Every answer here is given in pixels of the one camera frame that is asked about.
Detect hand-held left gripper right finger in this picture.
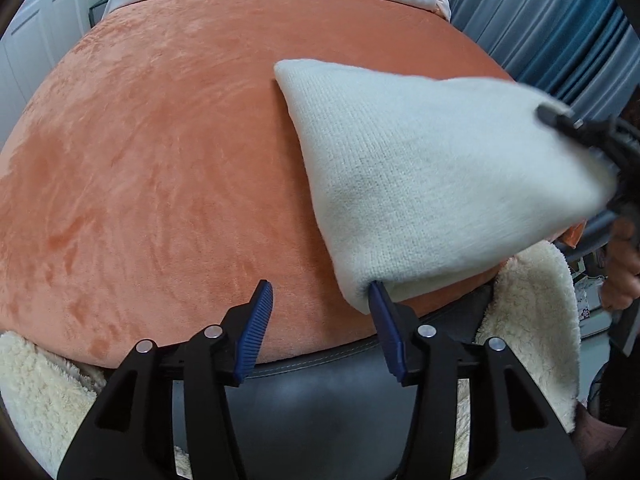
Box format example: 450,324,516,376
369,281,587,480

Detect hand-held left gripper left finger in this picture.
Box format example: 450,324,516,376
57,280,274,480

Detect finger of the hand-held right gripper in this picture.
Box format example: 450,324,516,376
581,208,624,247
536,103,609,149

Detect cream knit cardigan red buttons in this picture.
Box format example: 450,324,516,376
274,58,621,312

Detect person's right hand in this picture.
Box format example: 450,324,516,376
602,218,640,313

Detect floral patterned mat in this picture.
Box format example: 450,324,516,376
574,267,609,337

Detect blue grey curtain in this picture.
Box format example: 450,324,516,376
434,0,640,127

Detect white fluffy fleece blanket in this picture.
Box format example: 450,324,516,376
0,329,110,480
474,240,584,434

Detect orange plush blanket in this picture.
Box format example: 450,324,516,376
0,0,586,366

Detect person's leg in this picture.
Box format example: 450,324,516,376
575,402,629,467

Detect dark nightstand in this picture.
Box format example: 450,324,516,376
89,1,119,29

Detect white wardrobe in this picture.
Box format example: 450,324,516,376
0,0,124,141

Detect grey leather bed frame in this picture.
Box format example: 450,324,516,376
169,285,497,480

